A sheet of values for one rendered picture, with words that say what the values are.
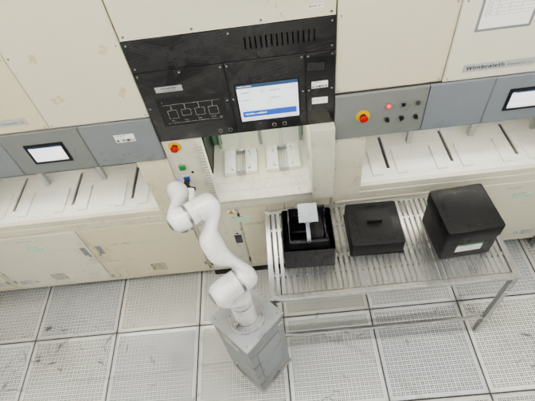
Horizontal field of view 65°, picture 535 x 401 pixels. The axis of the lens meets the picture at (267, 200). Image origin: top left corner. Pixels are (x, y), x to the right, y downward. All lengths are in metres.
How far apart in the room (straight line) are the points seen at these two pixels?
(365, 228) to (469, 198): 0.55
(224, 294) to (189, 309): 1.35
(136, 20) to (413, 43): 1.14
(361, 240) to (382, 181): 0.44
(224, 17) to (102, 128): 0.82
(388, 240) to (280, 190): 0.70
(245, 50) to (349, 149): 0.80
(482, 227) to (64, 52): 2.07
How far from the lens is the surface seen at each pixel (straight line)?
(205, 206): 1.74
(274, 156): 2.69
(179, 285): 3.32
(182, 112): 2.07
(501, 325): 3.27
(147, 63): 1.94
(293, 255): 2.23
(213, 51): 1.87
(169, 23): 1.83
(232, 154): 2.75
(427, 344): 3.07
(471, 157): 2.84
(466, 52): 2.12
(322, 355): 2.96
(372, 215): 2.44
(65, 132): 2.28
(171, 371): 3.09
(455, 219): 2.32
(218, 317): 2.29
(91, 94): 2.09
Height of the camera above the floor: 2.82
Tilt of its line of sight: 51 degrees down
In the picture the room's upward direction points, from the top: 9 degrees counter-clockwise
